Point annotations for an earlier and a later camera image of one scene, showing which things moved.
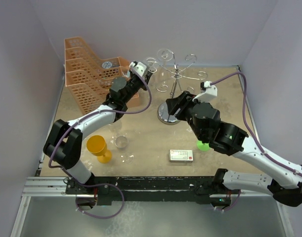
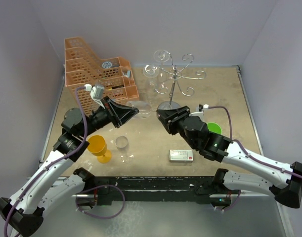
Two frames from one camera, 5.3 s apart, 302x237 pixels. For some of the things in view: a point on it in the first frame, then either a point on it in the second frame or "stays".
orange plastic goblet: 96,144 stays
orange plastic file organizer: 89,77 stays
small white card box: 181,156 stays
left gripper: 143,85 to 120,114
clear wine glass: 122,141 stays
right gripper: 173,103 to 168,117
